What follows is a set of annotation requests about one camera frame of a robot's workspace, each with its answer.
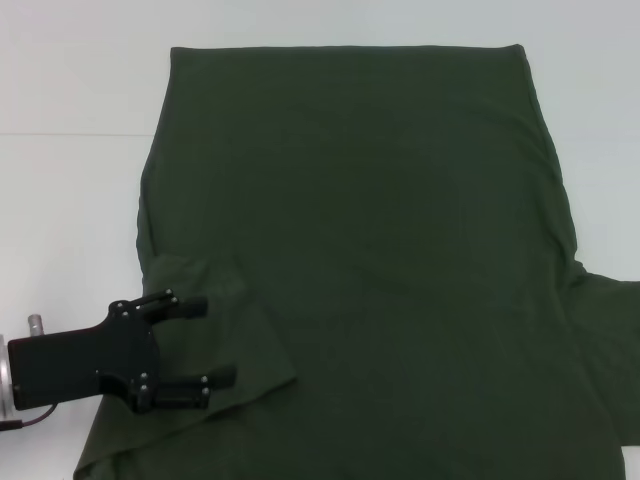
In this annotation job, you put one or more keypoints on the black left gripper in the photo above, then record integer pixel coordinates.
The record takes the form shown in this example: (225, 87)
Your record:
(80, 362)

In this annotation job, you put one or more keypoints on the dark green t-shirt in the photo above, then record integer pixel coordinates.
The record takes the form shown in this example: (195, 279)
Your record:
(375, 250)

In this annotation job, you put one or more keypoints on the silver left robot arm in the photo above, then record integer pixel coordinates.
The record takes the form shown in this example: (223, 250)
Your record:
(4, 380)

